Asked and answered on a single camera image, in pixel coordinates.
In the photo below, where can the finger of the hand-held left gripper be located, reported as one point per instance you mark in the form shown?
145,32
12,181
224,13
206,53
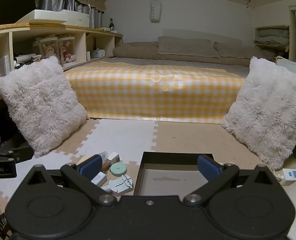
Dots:
20,153

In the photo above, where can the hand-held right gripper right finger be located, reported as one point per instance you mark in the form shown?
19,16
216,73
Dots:
207,167

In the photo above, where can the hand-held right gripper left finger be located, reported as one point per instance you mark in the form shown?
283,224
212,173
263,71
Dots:
90,167

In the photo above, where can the small white box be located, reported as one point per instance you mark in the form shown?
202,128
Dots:
99,179

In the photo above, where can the brown cosmetic tube white cap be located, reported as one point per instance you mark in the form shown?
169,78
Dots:
113,158

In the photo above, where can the mint round case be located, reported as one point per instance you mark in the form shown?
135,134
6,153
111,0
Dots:
118,168

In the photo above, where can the grey plastic tool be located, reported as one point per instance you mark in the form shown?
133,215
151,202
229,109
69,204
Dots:
120,185

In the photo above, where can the black box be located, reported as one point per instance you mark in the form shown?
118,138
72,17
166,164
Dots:
170,177

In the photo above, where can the beige white foam puzzle mat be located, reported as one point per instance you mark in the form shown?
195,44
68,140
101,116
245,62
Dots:
187,140

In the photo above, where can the fluffy white pillow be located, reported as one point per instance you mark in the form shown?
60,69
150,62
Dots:
267,112
43,105

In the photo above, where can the white power strip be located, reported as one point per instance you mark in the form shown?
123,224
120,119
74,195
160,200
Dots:
293,176

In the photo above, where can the yellow checkered blanket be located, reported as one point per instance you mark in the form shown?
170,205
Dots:
150,92

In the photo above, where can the white paper roll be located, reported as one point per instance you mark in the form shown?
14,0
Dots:
28,58

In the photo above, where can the clear jar with doll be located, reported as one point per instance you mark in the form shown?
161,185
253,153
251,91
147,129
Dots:
46,50
67,51

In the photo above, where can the tissue box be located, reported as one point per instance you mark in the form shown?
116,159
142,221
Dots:
98,54

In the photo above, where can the beige quilted pillow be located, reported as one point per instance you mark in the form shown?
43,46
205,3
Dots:
237,50
187,47

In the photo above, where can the wooden shelf unit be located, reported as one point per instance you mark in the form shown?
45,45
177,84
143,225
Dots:
50,33

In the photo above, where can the brown duvet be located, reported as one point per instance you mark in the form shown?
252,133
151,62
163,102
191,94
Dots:
135,51

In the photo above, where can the dark glass bottle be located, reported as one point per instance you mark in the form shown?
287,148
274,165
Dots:
111,24

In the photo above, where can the folded grey blankets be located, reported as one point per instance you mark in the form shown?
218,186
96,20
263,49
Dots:
274,37

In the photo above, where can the silver curtain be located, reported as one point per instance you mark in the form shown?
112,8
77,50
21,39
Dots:
63,2

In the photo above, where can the wooden wall shelf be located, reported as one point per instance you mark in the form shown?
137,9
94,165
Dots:
272,26

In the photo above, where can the hanging white wall sign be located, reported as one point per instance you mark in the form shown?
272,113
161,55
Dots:
155,10

